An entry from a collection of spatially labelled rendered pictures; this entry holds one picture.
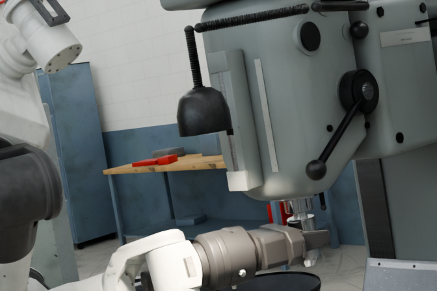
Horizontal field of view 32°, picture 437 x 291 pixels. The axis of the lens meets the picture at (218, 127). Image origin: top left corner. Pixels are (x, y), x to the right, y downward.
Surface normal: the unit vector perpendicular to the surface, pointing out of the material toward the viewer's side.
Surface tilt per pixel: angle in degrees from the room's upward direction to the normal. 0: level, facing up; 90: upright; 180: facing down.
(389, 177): 90
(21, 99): 58
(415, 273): 63
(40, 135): 95
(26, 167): 49
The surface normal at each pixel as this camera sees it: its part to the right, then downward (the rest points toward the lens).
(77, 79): 0.69, -0.07
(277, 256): 0.40, -0.02
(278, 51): -0.11, 0.07
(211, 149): -0.74, 0.16
